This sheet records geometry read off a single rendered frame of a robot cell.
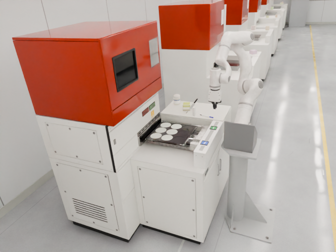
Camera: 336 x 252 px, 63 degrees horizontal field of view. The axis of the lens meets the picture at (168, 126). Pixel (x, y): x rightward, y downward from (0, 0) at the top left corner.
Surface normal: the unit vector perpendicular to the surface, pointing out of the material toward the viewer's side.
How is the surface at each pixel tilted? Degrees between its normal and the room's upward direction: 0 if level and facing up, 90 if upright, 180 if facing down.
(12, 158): 90
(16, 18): 90
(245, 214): 90
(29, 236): 0
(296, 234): 0
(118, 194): 90
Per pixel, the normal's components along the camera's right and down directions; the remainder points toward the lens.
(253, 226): -0.07, -0.89
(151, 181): -0.40, 0.44
